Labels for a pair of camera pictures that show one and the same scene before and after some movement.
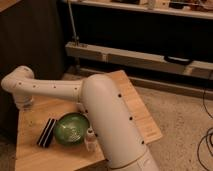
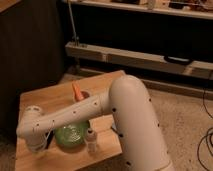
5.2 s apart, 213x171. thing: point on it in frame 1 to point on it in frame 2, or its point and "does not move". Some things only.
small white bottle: (91, 141) does not move
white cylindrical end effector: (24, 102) to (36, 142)
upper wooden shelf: (195, 8) does not move
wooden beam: (139, 58) does not move
